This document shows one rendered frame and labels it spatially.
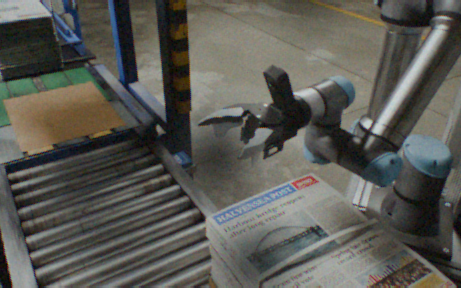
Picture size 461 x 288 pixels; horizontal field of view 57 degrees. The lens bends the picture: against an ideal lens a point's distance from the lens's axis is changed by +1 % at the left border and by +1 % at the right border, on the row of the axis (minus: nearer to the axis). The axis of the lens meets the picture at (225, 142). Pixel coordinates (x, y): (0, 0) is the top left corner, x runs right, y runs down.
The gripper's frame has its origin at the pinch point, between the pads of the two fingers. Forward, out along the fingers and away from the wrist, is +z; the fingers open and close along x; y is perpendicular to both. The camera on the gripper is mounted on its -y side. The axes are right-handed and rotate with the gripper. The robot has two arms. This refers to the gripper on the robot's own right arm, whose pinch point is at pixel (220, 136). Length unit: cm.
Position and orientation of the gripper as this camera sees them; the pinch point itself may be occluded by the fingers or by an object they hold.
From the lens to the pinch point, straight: 74.2
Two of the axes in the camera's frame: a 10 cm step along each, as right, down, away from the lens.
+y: -0.9, 7.8, 6.3
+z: -7.7, 3.5, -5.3
